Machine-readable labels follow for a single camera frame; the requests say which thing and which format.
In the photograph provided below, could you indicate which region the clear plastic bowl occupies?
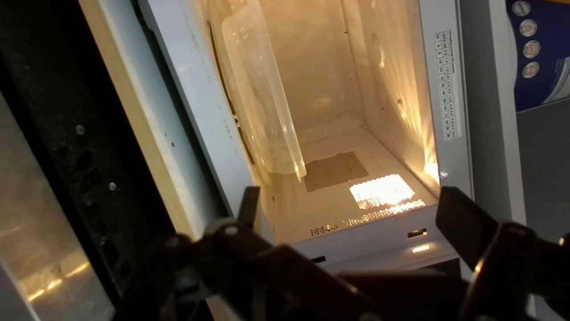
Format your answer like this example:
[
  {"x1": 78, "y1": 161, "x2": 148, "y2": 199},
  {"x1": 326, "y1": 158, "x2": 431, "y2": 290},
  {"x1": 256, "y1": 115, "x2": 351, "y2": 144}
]
[{"x1": 208, "y1": 0, "x2": 306, "y2": 179}]

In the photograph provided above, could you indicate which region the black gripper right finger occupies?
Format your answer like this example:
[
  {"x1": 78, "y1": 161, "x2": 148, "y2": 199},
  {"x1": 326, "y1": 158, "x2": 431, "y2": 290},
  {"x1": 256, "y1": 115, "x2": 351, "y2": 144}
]
[{"x1": 436, "y1": 186, "x2": 570, "y2": 321}]

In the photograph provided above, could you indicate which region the microwave with open door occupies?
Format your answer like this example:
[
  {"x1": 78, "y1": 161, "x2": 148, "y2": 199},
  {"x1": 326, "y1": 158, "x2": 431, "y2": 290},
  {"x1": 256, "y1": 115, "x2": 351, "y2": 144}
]
[{"x1": 0, "y1": 0, "x2": 570, "y2": 321}]

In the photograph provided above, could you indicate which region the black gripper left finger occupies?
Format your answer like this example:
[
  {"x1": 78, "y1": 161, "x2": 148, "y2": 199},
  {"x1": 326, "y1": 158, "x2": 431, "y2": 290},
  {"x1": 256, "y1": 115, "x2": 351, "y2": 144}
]
[{"x1": 112, "y1": 186, "x2": 381, "y2": 321}]

